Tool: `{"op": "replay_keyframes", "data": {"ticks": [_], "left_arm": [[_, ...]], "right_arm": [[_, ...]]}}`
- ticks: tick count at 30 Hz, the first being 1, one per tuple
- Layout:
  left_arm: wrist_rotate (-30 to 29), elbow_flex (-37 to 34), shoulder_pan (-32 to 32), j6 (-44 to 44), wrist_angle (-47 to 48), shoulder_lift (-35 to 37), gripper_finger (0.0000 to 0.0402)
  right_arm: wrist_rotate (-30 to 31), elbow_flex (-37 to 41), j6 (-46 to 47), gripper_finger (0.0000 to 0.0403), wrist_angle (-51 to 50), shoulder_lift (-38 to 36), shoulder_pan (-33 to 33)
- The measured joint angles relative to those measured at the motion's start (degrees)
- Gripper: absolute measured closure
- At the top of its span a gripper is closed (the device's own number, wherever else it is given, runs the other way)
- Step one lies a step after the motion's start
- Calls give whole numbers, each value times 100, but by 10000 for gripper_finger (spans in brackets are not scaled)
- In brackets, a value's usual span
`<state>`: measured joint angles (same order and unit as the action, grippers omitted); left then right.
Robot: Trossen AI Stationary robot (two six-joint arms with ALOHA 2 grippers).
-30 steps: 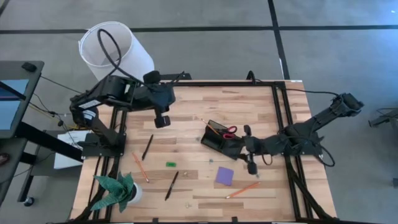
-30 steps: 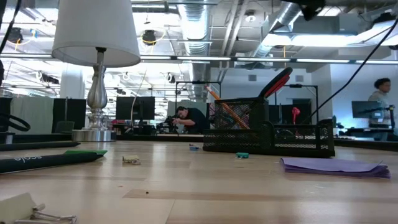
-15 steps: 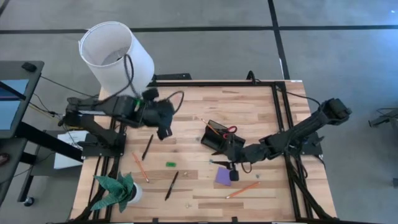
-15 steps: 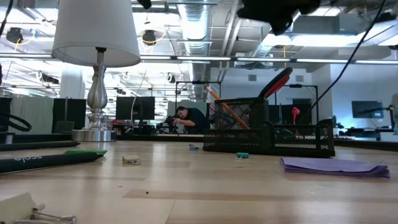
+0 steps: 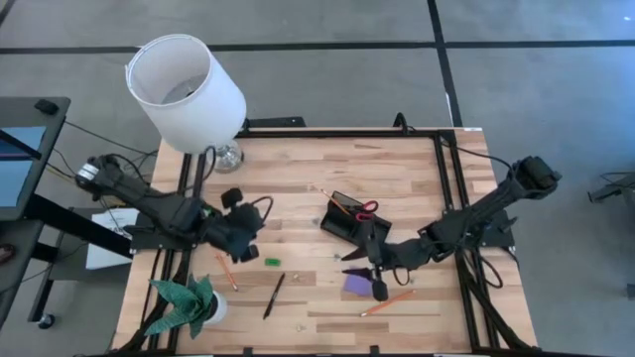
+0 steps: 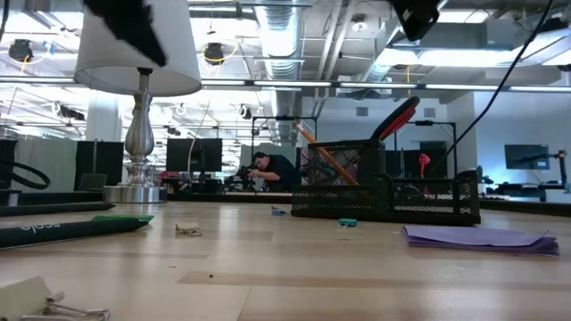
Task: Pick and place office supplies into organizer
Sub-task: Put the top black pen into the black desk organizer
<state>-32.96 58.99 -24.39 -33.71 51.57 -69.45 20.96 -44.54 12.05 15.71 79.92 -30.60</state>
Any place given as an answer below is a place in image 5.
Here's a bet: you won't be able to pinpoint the thin black floor cable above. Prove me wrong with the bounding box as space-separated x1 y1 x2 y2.
63 120 163 159

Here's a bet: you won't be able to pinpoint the purple sticky note pad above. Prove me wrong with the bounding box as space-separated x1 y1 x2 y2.
343 273 374 298

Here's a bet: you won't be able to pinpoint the red handled scissors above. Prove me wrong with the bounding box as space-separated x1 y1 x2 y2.
354 199 380 223

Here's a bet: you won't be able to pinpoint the black aluminium table frame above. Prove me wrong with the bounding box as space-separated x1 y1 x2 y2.
111 126 542 357

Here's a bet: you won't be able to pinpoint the small black device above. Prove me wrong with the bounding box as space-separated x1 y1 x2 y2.
33 98 60 116

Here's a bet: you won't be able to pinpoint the black ballpoint pen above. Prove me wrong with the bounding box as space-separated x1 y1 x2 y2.
262 272 287 321

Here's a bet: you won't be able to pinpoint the black stand beam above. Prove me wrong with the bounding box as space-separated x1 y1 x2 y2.
22 193 134 259

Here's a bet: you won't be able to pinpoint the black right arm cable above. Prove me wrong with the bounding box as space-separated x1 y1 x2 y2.
440 139 516 176

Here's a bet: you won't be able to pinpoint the dark grey side desk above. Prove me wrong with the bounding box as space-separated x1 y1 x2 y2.
0 220 46 328

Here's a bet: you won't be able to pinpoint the black mesh desk organizer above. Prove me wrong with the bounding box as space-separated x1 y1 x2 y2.
319 189 393 249

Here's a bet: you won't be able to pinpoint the white shade silver table lamp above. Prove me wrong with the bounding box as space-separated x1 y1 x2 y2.
124 33 248 175

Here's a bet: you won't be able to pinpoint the green plant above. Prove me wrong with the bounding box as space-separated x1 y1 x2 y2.
143 273 229 341

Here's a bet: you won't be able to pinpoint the flat black bar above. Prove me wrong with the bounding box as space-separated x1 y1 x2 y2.
246 116 307 129

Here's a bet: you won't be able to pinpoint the white paper box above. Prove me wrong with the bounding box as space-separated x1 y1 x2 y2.
84 206 153 272

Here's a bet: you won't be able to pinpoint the grey metal stand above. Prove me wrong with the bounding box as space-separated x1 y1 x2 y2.
587 172 635 204

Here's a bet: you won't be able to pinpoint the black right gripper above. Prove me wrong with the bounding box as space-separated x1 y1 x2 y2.
340 220 401 302

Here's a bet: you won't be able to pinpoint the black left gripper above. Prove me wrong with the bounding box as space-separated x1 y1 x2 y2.
205 186 267 264

